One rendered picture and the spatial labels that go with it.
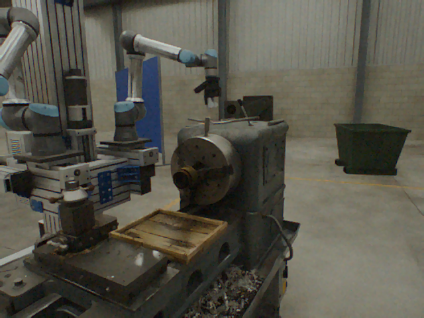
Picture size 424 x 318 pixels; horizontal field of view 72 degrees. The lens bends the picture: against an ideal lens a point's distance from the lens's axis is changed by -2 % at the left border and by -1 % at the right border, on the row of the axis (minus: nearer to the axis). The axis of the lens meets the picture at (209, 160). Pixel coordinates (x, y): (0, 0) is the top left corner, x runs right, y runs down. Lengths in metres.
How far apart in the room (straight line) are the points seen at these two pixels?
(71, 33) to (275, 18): 10.34
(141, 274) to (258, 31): 11.37
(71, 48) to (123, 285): 1.37
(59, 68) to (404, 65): 10.69
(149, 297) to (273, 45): 11.19
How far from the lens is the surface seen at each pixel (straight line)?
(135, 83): 1.94
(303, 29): 11.62
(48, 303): 0.98
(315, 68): 11.32
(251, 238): 1.49
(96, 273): 0.84
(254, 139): 1.35
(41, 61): 1.79
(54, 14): 1.83
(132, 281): 0.79
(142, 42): 1.80
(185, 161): 1.26
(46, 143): 1.51
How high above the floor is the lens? 1.40
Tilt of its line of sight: 12 degrees down
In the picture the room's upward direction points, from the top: 1 degrees counter-clockwise
